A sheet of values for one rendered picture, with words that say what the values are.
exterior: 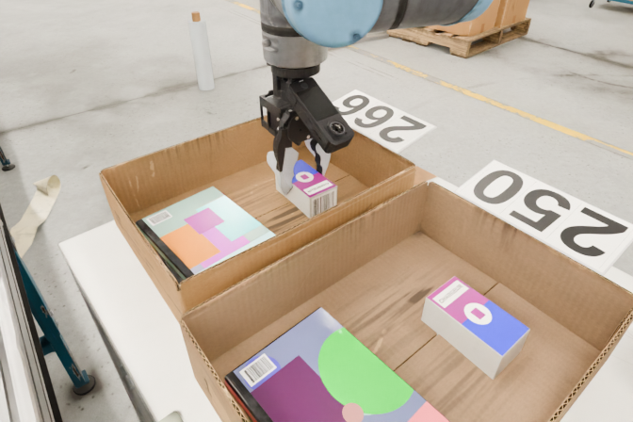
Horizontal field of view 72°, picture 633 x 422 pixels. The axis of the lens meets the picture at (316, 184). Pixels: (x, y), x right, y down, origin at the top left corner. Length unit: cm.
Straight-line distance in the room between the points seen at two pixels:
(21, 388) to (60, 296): 121
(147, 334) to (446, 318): 35
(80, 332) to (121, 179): 100
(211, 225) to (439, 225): 33
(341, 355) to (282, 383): 7
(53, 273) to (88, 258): 120
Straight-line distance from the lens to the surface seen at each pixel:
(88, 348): 162
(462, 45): 384
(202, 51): 306
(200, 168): 77
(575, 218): 62
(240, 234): 64
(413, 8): 50
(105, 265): 70
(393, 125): 75
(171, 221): 68
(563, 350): 60
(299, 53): 59
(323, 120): 60
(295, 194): 70
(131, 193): 74
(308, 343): 51
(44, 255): 201
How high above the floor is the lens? 120
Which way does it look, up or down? 35 degrees down
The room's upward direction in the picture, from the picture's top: straight up
